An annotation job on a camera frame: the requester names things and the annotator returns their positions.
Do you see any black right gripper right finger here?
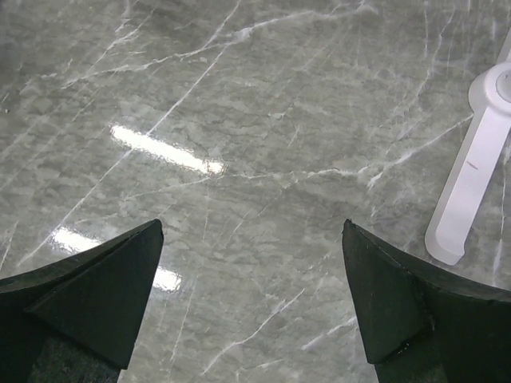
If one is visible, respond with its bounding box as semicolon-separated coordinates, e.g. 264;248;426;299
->
343;219;510;382

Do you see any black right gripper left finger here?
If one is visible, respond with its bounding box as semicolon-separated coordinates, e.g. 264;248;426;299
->
1;219;164;382

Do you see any white rack foot right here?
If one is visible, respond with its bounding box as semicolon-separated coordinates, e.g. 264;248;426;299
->
425;62;510;266

